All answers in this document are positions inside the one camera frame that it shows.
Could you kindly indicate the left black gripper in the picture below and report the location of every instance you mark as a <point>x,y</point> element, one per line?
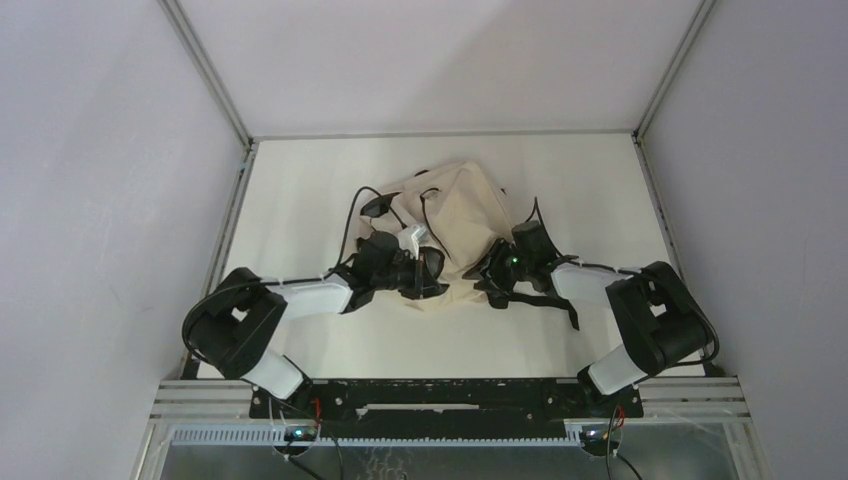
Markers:
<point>423,283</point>

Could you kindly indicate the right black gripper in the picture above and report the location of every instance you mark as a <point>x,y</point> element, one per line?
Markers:
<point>492,263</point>

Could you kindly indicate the beige canvas student bag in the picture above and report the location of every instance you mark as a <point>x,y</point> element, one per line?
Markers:
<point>456,208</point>

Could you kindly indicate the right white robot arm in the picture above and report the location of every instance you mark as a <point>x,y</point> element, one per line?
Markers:
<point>659,322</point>

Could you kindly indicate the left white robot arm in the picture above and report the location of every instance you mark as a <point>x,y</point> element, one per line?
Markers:
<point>231,328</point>

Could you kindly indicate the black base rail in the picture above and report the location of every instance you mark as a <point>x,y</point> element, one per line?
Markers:
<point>485,409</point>

